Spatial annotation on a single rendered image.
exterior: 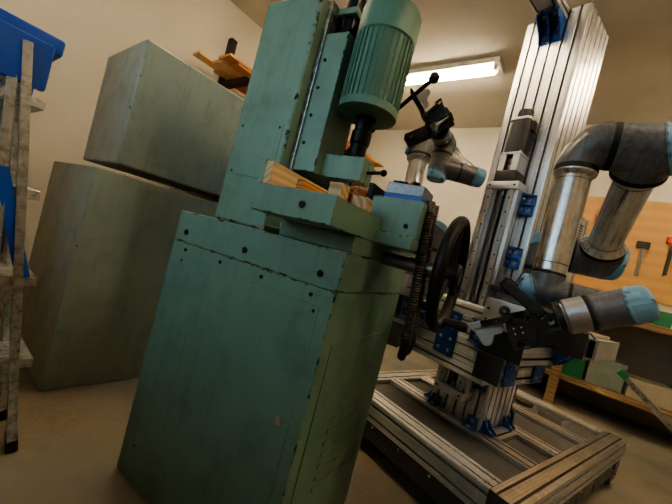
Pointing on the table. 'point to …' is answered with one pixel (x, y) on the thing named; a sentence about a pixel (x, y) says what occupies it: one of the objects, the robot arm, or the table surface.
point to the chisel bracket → (347, 170)
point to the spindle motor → (380, 61)
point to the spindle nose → (361, 135)
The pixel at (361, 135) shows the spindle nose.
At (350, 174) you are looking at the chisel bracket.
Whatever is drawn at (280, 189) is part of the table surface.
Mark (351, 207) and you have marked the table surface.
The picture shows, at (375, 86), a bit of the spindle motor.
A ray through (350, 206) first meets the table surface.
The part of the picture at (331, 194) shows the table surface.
